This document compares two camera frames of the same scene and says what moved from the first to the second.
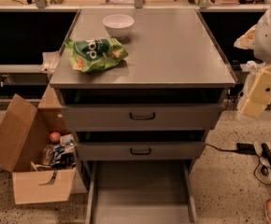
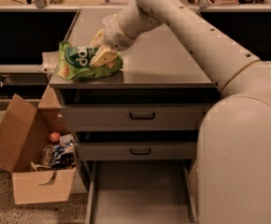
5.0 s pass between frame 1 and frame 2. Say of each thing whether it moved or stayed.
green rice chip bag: moved
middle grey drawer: stayed
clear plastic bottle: stayed
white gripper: moved
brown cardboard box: stayed
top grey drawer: stayed
